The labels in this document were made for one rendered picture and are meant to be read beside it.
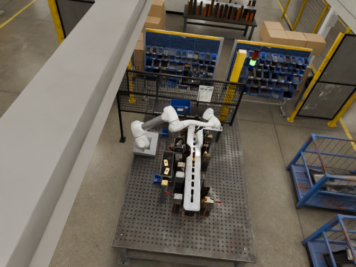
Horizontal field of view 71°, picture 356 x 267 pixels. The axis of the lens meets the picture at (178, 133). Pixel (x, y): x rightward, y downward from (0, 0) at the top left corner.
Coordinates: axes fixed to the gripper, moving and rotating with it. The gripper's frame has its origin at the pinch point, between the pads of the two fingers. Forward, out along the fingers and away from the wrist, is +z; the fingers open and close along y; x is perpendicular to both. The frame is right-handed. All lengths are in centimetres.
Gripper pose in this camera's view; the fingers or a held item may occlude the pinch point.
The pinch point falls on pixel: (196, 130)
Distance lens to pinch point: 354.2
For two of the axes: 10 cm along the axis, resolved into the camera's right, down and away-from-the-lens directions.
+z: -4.4, 6.7, 6.0
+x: 0.3, -6.5, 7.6
